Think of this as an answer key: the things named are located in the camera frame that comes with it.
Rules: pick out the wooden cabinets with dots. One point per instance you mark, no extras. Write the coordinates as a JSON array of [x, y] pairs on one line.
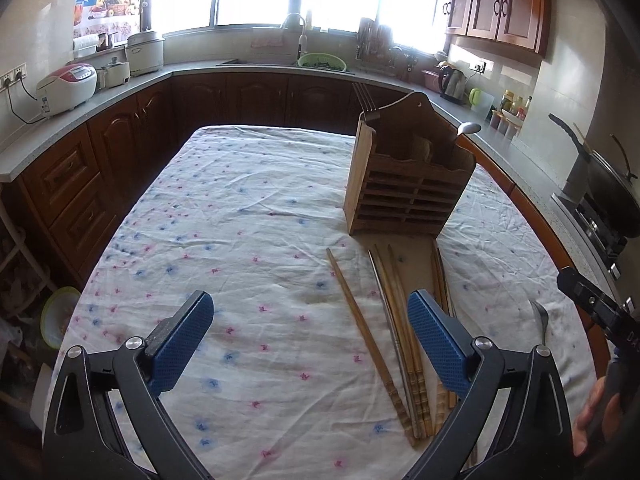
[[500, 10], [125, 135]]

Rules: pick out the grey kitchen countertop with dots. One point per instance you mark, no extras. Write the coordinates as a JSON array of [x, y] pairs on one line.
[[75, 125]]

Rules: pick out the glass wok lid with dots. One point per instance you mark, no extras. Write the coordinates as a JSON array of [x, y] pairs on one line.
[[617, 170]]

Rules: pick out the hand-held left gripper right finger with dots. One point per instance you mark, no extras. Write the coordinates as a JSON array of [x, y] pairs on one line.
[[440, 340]]

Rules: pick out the pink container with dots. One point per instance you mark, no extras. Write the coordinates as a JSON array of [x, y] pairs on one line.
[[430, 82]]

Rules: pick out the green cup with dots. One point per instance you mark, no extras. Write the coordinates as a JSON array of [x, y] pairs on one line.
[[475, 96]]

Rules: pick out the large white cooker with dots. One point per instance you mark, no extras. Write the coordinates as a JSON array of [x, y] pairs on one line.
[[145, 55]]

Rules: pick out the metal fork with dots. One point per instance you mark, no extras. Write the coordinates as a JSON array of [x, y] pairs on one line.
[[364, 105]]

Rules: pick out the slim metal spoon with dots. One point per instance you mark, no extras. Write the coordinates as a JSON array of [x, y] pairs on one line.
[[540, 317]]

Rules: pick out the kitchen sink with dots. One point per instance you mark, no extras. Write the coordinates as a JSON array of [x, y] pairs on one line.
[[250, 62]]

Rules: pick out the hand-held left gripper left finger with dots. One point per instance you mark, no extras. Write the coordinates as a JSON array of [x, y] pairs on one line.
[[182, 340]]

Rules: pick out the metal chopstick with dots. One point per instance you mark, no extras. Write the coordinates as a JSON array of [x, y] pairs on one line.
[[385, 310]]

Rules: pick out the row of condiment bottles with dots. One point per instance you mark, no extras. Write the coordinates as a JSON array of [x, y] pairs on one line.
[[515, 105]]

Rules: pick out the wooden utensil holder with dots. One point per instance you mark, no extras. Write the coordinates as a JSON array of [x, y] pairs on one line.
[[400, 195]]

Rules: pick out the red white rice cooker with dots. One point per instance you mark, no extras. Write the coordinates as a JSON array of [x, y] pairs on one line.
[[67, 87]]

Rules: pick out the black wok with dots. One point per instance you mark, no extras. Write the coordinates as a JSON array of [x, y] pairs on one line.
[[607, 210]]

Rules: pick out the person's right hand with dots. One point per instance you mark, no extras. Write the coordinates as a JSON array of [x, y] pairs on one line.
[[585, 425]]

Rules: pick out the pink dish cloth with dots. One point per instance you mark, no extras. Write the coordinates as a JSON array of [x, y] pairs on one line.
[[267, 42]]

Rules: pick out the small dark jug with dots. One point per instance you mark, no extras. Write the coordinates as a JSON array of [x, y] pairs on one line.
[[106, 41]]

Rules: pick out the wooden lower cabinets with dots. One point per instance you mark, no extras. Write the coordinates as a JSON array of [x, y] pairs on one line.
[[125, 135]]

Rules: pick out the chrome kitchen faucet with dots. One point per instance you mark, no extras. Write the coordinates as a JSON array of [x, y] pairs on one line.
[[301, 45]]

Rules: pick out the green bowl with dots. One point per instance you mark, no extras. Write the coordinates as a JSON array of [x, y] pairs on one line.
[[55, 320]]

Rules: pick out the row of spice jars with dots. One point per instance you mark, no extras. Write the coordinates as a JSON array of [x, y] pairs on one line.
[[505, 124]]

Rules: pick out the round metal spoon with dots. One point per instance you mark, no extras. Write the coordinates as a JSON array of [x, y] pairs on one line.
[[470, 128]]

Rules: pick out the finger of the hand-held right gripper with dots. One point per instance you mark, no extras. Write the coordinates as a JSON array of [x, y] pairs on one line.
[[580, 292]]

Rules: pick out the dish drying rack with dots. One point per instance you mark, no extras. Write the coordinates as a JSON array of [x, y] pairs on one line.
[[375, 45]]

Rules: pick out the wooden upper cabinets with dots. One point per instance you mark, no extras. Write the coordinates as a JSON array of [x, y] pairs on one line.
[[500, 10]]

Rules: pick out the green colander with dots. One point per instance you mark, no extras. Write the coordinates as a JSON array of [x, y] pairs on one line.
[[320, 60]]

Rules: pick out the gas stove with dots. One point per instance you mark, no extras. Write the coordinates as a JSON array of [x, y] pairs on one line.
[[595, 225]]

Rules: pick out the white wall outlet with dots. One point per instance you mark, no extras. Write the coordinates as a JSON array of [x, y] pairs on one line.
[[480, 66], [17, 74]]

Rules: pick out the steel electric kettle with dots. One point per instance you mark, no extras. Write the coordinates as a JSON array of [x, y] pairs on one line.
[[452, 85]]

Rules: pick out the small white electric pot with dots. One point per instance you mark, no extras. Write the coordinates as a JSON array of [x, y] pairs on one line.
[[115, 75]]

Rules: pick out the floral white tablecloth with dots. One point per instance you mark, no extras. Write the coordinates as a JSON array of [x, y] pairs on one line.
[[250, 210]]

